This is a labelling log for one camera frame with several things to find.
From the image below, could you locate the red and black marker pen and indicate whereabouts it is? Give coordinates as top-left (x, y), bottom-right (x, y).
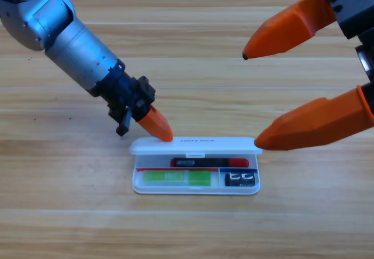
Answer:
top-left (170, 157), bottom-right (250, 168)

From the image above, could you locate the white Unitree pencil case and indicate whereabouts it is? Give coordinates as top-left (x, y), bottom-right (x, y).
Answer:
top-left (129, 137), bottom-right (263, 195)

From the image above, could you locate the green and white eraser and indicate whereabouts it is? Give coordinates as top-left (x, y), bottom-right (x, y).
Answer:
top-left (142, 170), bottom-right (212, 187)

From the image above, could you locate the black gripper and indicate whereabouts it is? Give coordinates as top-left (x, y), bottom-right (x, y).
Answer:
top-left (90, 58), bottom-right (174, 142)
top-left (241, 0), bottom-right (374, 119)

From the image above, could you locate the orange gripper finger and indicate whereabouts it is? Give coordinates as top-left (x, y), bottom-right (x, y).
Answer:
top-left (254, 85), bottom-right (374, 151)

